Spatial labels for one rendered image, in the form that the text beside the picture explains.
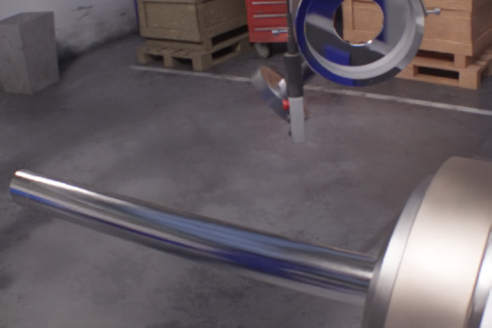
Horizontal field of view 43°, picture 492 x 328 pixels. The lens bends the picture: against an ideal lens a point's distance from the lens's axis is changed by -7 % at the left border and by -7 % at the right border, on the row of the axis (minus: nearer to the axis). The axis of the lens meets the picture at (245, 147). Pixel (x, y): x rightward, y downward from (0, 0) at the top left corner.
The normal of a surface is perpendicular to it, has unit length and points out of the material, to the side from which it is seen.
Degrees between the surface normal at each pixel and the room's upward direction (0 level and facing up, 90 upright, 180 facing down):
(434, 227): 29
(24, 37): 93
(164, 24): 90
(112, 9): 90
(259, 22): 90
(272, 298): 0
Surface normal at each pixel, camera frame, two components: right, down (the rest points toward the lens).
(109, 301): -0.09, -0.91
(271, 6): -0.25, 0.41
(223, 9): 0.79, 0.18
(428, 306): -0.49, -0.20
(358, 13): -0.59, 0.37
